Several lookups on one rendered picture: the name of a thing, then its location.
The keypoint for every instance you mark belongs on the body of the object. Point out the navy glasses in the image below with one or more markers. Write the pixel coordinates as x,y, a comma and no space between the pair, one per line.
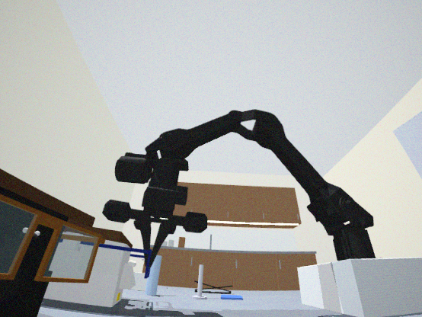
147,270

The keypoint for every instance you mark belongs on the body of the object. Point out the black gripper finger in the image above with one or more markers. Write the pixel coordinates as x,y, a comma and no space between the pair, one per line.
163,232
145,229

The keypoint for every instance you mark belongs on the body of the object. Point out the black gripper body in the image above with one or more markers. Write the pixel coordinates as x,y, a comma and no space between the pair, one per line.
118,211

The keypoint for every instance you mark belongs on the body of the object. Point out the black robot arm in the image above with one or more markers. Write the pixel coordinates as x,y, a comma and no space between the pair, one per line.
329,204

